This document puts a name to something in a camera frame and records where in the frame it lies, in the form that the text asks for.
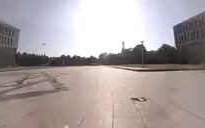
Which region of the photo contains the large grey building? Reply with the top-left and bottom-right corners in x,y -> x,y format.
172,7 -> 205,65

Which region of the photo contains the grey building with windows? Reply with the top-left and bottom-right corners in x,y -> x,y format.
0,16 -> 21,70

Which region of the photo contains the tall tower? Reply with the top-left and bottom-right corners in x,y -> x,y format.
121,40 -> 126,54

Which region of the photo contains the raised kerb island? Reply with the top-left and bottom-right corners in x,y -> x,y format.
107,63 -> 205,73

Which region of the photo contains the manhole cover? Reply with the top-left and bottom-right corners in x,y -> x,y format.
129,95 -> 151,103

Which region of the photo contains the lamp pole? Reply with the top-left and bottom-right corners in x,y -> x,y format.
139,40 -> 146,66

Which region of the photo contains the grey paved plaza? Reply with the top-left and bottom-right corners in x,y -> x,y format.
0,65 -> 205,128

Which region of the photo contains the row of trees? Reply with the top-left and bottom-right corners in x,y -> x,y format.
15,43 -> 179,67

